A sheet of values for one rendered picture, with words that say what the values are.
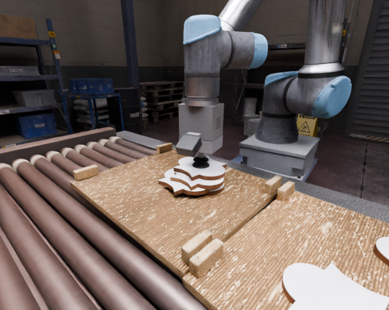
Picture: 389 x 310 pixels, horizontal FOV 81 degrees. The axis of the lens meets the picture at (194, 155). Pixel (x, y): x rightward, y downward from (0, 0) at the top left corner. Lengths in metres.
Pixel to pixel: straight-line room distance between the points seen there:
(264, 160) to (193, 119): 0.38
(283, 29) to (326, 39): 4.60
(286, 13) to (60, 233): 5.20
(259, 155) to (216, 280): 0.53
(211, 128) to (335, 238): 0.30
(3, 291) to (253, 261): 0.35
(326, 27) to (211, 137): 0.42
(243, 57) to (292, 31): 4.75
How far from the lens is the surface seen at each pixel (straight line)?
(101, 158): 0.84
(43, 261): 0.46
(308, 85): 0.73
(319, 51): 0.73
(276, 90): 0.81
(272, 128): 0.83
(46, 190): 0.69
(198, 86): 0.48
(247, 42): 0.54
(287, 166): 0.78
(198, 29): 0.48
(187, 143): 0.48
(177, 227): 0.43
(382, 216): 0.63
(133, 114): 4.12
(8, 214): 0.63
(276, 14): 5.42
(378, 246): 0.47
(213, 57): 0.49
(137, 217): 0.47
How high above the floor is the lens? 1.21
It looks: 21 degrees down
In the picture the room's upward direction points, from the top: straight up
